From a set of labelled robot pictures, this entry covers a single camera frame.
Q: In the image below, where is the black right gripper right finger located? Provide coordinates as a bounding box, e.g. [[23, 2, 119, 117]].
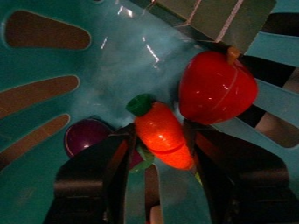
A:
[[182, 118, 299, 224]]

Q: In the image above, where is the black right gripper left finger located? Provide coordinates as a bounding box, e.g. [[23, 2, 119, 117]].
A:
[[42, 122, 138, 224]]

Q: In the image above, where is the orange toy carrot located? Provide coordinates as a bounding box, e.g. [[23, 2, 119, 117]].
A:
[[126, 93, 195, 171]]

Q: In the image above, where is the purple toy eggplant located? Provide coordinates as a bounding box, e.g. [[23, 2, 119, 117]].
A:
[[63, 117, 156, 173]]

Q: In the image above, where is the red toy apple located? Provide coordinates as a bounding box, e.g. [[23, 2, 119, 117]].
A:
[[179, 46, 259, 126]]

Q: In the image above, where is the teal basket with orange rim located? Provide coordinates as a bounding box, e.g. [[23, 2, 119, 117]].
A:
[[0, 0, 299, 224]]

